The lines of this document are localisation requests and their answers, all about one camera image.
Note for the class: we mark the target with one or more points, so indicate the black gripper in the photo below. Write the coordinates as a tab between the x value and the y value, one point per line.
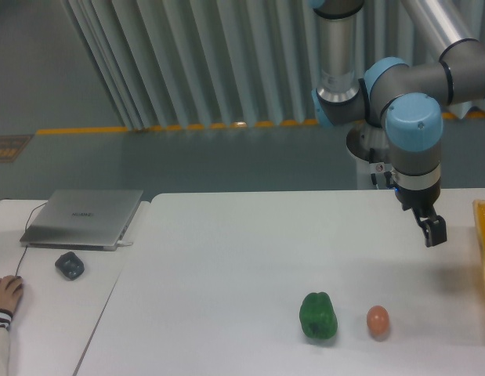
421	202

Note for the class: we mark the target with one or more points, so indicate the white sleeved forearm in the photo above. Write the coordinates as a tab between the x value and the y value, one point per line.
5	321

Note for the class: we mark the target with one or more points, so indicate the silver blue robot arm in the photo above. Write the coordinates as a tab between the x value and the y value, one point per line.
396	106

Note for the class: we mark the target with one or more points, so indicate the green bell pepper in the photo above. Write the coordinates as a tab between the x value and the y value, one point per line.
317	316

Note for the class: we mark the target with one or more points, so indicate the person's hand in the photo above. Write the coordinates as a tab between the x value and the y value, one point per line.
11	291

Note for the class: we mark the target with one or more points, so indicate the brown egg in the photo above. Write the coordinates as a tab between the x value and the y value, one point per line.
377	320

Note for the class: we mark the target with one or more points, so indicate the white corrugated partition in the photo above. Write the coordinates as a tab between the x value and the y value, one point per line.
201	63

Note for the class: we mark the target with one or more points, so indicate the black small device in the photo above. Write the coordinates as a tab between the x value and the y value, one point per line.
70	265

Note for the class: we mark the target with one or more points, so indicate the silver closed laptop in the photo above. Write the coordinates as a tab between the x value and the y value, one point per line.
83	220

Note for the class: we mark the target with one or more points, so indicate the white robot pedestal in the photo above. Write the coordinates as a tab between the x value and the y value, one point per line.
368	146

